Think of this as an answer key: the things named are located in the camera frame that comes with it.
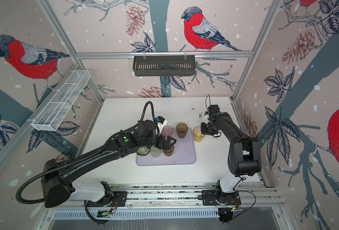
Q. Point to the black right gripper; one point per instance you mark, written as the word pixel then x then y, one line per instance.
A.
pixel 204 130

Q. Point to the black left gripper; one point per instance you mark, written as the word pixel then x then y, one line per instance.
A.
pixel 163 145

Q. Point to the dark olive glass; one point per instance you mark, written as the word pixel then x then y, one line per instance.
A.
pixel 169 152
pixel 181 130

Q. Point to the pink glass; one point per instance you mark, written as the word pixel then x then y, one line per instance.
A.
pixel 167 131

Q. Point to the yellow amber glass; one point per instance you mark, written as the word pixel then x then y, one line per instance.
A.
pixel 197 134

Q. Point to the tall pale green dimpled glass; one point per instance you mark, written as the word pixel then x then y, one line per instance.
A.
pixel 155 152

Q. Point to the bright green faceted glass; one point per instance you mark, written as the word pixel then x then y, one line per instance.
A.
pixel 143 151

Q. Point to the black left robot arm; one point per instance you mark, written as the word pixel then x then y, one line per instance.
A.
pixel 57 183

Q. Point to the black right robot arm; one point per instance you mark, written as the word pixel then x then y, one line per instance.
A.
pixel 244 157

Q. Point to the lilac plastic tray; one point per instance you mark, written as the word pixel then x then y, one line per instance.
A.
pixel 183 153

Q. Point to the aluminium back crossbar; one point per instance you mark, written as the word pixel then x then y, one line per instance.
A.
pixel 129 55

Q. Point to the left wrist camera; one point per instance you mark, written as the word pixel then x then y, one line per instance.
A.
pixel 161 122

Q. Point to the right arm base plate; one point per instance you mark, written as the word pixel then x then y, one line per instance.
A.
pixel 217 198

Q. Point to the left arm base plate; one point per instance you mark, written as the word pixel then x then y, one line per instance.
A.
pixel 117 199

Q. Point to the aluminium front rail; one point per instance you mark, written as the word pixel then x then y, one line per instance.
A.
pixel 155 196

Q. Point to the black hanging wire basket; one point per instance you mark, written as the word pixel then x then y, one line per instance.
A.
pixel 151 66

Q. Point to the white wire mesh shelf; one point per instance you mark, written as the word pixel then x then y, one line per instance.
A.
pixel 62 100

